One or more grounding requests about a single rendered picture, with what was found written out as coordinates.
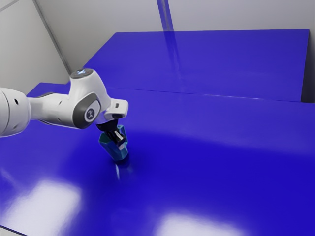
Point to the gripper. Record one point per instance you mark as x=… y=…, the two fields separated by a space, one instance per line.
x=107 y=126

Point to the teal faceted mug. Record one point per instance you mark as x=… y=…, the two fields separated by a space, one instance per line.
x=115 y=153

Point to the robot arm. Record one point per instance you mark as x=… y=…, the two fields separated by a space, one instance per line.
x=81 y=103

